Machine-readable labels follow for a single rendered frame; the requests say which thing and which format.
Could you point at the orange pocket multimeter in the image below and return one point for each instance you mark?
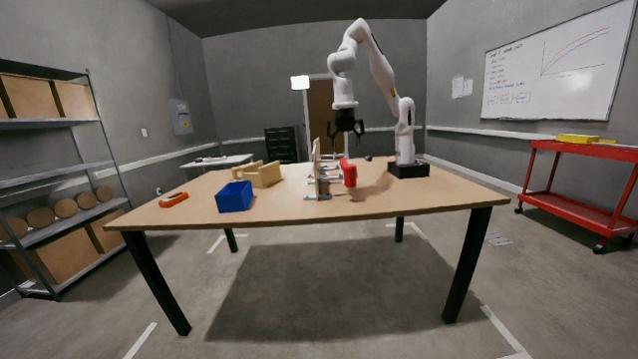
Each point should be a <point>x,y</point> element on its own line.
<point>173,199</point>

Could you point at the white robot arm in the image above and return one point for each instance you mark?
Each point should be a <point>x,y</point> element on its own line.
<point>383,74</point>

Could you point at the blue open box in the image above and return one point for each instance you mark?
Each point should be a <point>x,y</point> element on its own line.
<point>238,199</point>

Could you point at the tan wooden crate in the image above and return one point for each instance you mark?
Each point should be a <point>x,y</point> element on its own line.
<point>262,176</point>

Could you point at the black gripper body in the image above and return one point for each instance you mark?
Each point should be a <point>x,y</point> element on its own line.
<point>345,116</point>

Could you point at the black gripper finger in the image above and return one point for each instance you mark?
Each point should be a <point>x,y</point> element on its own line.
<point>361,124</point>
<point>329,125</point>

